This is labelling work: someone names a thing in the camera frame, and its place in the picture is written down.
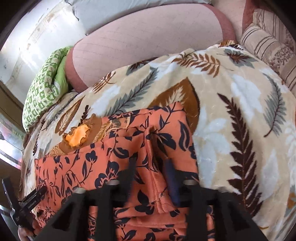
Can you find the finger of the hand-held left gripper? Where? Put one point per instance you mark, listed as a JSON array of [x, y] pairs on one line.
[[35, 194], [8, 192]]

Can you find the window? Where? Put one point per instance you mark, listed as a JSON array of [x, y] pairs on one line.
[[9, 143]]

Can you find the beige leaf printed blanket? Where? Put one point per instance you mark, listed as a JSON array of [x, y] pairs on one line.
[[231, 104]]

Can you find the pink quilted bolster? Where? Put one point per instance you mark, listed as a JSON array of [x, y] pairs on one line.
[[143, 46]]

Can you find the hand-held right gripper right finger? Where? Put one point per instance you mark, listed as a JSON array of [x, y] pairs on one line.
[[172, 183]]

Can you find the person's left hand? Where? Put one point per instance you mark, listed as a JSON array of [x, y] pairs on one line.
[[26, 234]]

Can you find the striped floral beige pillow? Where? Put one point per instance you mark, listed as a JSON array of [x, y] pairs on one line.
[[270, 53]]

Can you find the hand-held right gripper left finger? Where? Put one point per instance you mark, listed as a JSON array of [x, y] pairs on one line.
[[130, 170]]

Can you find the orange floral printed garment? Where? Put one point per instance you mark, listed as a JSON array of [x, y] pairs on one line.
[[129, 148]]

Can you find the grey pillow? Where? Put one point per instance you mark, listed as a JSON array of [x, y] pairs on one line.
[[120, 11]]

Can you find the green patterned pillow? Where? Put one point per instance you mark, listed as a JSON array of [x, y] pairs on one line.
[[44, 92]]

